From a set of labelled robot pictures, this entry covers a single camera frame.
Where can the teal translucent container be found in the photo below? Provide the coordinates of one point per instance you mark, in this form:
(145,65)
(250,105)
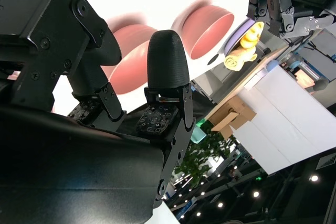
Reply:
(198,134)

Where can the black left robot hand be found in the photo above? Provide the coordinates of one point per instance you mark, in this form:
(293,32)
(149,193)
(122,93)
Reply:
(283,6)

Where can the orange lit monitor screen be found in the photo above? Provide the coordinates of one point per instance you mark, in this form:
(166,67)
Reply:
(305,78)

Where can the green leafy plant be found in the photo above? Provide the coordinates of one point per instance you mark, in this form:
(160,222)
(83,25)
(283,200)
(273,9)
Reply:
(199,161)

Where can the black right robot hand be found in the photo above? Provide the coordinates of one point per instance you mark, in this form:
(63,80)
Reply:
(65,161)

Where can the purple plate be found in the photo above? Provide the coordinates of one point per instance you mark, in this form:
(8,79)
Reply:
(233,40)

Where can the large white box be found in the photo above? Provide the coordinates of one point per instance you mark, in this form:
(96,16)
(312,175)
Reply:
(283,119)

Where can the brown cardboard box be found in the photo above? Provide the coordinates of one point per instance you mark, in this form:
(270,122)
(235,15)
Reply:
(231,113)

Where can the yellow rolled bread toy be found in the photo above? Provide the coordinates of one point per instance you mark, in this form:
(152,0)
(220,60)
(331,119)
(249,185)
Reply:
(233,62)

